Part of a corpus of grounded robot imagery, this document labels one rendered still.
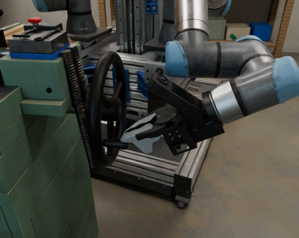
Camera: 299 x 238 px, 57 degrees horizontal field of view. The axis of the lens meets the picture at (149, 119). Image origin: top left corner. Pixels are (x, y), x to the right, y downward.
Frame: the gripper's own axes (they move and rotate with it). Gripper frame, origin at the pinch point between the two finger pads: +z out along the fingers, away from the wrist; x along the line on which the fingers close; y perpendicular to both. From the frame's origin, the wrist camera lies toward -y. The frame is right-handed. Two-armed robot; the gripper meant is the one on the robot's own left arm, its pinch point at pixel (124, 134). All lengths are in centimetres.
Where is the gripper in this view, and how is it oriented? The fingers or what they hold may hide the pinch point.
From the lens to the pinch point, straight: 59.9
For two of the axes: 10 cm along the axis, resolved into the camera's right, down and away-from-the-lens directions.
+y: 4.9, 7.8, 3.9
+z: -8.6, 3.7, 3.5
